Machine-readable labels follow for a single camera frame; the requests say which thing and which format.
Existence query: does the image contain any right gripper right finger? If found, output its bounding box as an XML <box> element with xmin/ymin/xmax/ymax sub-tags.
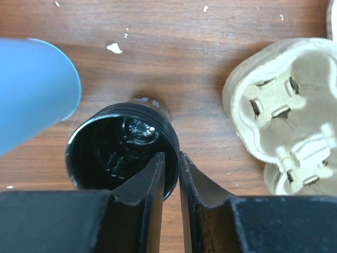
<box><xmin>179</xmin><ymin>153</ymin><xmax>336</xmax><ymax>252</ymax></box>

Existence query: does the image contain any cardboard cup carrier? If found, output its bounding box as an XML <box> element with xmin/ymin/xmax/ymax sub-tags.
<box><xmin>222</xmin><ymin>38</ymin><xmax>336</xmax><ymax>195</ymax></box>

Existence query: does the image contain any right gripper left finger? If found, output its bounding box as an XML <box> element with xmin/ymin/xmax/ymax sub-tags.
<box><xmin>1</xmin><ymin>153</ymin><xmax>165</xmax><ymax>252</ymax></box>

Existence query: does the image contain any cream square plate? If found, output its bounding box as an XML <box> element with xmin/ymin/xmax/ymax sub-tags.
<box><xmin>326</xmin><ymin>0</ymin><xmax>336</xmax><ymax>42</ymax></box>

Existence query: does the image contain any blue straw holder cup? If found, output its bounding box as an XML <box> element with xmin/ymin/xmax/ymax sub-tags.
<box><xmin>1</xmin><ymin>38</ymin><xmax>82</xmax><ymax>155</ymax></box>

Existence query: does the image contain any stack of black cups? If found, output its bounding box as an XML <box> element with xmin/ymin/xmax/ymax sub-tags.
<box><xmin>65</xmin><ymin>97</ymin><xmax>180</xmax><ymax>199</ymax></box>

